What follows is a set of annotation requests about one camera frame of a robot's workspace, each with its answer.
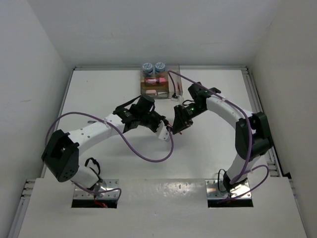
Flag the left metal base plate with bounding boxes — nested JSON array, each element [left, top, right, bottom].
[[73, 179, 122, 200]]

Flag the metal base plate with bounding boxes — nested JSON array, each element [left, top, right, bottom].
[[205, 179, 252, 200], [73, 179, 122, 200]]

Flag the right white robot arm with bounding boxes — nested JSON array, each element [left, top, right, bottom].
[[172, 83, 273, 191]]

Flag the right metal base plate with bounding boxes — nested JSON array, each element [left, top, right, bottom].
[[205, 179, 252, 200]]

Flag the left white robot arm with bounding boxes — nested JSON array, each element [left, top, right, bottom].
[[42, 95, 169, 190]]

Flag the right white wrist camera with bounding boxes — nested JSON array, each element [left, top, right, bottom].
[[170, 94, 183, 104]]

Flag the transparent tiered desk organizer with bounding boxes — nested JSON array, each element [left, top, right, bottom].
[[140, 64, 169, 99]]

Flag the blue tape roll stack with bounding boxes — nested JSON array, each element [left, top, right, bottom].
[[141, 62, 154, 78]]

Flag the pink cap glue stick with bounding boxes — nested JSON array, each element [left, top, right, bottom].
[[144, 77, 166, 85]]

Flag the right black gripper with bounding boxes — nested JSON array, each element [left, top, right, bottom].
[[171, 103, 206, 134]]

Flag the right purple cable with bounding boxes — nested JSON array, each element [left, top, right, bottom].
[[167, 70, 269, 202]]

